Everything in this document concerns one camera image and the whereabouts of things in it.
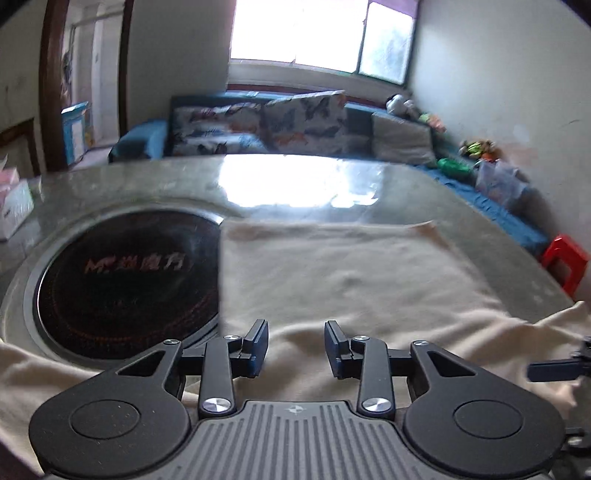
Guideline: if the window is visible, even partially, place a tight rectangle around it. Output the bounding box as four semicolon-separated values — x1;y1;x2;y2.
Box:
230;0;419;85

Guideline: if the panda plush toy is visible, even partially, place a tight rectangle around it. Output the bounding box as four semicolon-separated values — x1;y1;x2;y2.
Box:
386;94;420;118

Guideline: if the blue corner sofa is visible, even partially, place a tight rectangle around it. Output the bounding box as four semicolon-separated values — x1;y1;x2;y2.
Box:
108;91;550;257

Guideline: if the green bowl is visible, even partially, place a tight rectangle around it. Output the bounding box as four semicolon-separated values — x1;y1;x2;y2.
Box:
437;157;473;181

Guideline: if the brown door frame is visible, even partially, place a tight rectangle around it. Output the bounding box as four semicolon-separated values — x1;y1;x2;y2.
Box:
38;0;134;173

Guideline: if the black round induction cooktop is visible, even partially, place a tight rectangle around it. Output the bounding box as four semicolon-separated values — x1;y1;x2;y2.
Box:
31;209;221;366

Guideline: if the butterfly pillow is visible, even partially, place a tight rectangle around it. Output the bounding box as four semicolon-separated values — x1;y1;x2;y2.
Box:
263;90;349;156
171;103;267;156

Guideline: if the beige cloth garment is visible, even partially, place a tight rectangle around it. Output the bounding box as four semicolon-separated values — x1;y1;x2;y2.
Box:
0;220;591;471

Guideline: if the butterfly pillow right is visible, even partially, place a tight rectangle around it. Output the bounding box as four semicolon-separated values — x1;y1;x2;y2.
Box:
263;90;349;156

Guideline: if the blue white cabinet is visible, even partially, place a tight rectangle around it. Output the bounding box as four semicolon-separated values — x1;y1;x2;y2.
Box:
61;101;90;166

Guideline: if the tissue box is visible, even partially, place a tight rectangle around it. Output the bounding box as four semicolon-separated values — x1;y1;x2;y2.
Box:
0;155;34;241

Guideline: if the clear plastic storage box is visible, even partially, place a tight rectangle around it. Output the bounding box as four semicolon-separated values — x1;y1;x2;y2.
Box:
476;161;530;210

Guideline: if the butterfly pillow left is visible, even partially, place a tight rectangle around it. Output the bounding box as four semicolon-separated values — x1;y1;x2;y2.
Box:
171;103;267;156

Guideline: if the colourful plush toys pile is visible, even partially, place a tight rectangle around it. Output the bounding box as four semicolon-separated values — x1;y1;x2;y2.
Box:
459;139;501;163

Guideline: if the grey cushion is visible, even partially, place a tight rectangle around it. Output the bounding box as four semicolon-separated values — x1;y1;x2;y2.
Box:
372;113;436;165

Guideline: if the red plastic stool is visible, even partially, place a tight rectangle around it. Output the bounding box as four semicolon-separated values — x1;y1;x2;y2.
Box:
541;234;590;298

